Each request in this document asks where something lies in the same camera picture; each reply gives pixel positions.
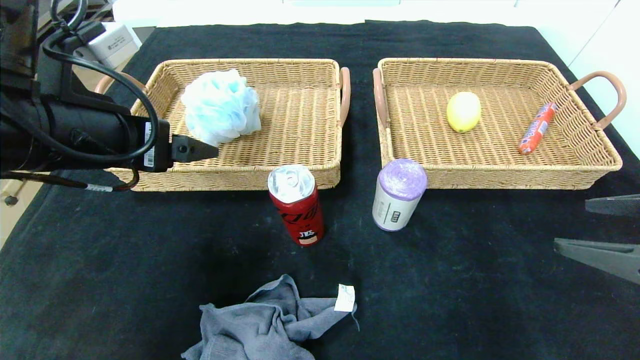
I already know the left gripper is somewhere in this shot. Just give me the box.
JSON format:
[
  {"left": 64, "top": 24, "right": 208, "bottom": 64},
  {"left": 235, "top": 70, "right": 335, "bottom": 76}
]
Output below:
[{"left": 76, "top": 106, "right": 220, "bottom": 173}]

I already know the light blue bath sponge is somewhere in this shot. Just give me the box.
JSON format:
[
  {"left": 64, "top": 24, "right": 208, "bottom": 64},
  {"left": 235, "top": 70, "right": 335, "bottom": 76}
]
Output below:
[{"left": 180, "top": 69, "right": 262, "bottom": 147}]

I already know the grey microfibre cloth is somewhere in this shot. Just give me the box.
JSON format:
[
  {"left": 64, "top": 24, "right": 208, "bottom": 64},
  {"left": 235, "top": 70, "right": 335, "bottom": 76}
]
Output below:
[{"left": 181, "top": 274, "right": 360, "bottom": 360}]

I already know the yellow lemon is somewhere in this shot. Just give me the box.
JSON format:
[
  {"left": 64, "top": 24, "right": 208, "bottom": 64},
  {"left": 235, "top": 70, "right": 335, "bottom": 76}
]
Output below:
[{"left": 446, "top": 91, "right": 482, "bottom": 134}]

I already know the orange sausage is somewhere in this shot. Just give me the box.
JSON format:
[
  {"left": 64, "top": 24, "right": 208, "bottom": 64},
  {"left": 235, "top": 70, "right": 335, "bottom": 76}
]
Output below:
[{"left": 518, "top": 102, "right": 558, "bottom": 156}]

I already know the rectangular wicker basket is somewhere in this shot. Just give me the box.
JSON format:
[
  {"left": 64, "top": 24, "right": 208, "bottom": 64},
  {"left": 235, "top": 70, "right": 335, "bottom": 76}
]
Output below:
[
  {"left": 372, "top": 57, "right": 627, "bottom": 191},
  {"left": 95, "top": 58, "right": 352, "bottom": 192}
]

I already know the red soda can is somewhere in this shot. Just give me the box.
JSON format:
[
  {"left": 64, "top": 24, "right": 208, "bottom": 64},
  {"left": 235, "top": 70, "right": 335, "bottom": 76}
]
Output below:
[{"left": 267, "top": 164, "right": 325, "bottom": 248}]

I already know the white table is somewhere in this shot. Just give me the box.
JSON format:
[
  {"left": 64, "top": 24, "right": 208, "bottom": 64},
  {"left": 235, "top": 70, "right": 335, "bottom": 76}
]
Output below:
[{"left": 112, "top": 0, "right": 566, "bottom": 28}]

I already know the wooden rack on wheels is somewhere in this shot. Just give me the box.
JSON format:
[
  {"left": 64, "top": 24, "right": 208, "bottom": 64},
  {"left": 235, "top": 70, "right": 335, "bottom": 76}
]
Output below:
[{"left": 0, "top": 176, "right": 36, "bottom": 208}]

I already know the purple trash bag roll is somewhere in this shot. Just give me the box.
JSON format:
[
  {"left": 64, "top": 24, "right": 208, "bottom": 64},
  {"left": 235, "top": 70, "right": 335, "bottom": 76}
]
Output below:
[{"left": 371, "top": 158, "right": 428, "bottom": 232}]

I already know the black table cloth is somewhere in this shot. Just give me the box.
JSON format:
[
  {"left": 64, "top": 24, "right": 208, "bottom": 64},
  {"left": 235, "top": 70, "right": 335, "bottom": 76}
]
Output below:
[{"left": 0, "top": 20, "right": 640, "bottom": 360}]

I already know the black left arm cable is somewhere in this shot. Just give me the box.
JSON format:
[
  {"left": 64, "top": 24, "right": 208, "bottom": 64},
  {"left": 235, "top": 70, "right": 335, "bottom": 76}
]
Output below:
[{"left": 0, "top": 0, "right": 161, "bottom": 193}]

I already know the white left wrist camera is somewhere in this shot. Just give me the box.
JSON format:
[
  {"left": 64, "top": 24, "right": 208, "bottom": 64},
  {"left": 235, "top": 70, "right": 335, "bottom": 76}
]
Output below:
[{"left": 86, "top": 22, "right": 142, "bottom": 69}]

